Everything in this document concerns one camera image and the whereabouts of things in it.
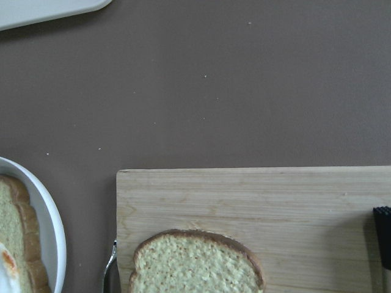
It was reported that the bread slice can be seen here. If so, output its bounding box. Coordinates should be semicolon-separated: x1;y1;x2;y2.
1;175;51;292
128;230;265;292

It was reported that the white round plate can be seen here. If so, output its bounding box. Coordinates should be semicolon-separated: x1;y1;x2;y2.
1;157;67;293

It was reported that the cream rabbit serving tray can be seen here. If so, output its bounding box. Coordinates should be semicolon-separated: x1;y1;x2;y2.
1;0;111;31

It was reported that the wooden cutting board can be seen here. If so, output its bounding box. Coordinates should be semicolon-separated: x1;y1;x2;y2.
116;166;390;292

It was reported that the bread slice under egg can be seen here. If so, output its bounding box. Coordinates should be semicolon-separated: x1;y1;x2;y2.
1;175;51;292

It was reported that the steel muddler black tip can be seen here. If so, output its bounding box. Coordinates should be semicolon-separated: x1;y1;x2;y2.
373;206;391;270

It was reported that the fried egg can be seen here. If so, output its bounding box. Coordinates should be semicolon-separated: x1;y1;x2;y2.
1;243;21;293

